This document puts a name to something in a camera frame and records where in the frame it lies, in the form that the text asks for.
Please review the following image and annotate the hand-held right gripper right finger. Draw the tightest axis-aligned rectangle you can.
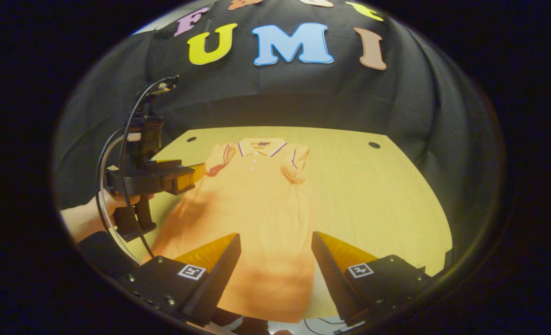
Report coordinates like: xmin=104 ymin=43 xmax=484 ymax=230
xmin=311 ymin=231 xmax=436 ymax=326

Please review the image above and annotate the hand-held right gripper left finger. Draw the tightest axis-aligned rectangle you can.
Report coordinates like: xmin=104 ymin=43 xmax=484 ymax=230
xmin=117 ymin=233 xmax=242 ymax=326

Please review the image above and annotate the orange T-shirt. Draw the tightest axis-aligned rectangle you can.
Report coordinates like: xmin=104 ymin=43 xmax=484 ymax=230
xmin=143 ymin=137 xmax=321 ymax=324

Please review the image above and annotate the black backdrop cloth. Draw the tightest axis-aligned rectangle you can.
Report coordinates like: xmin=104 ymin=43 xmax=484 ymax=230
xmin=54 ymin=0 xmax=507 ymax=280

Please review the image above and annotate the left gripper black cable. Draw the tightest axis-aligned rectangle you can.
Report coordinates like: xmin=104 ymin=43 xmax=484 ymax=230
xmin=95 ymin=76 xmax=179 ymax=259

